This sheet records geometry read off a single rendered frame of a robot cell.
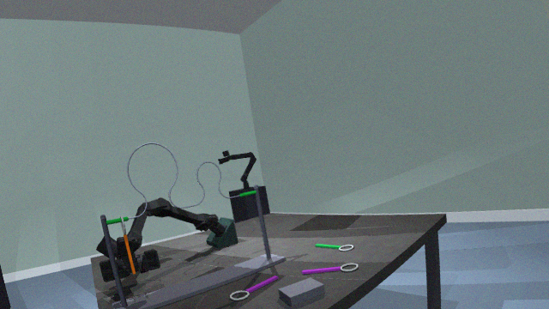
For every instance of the orange handle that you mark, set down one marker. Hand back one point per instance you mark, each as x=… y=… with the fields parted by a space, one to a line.
x=127 y=246

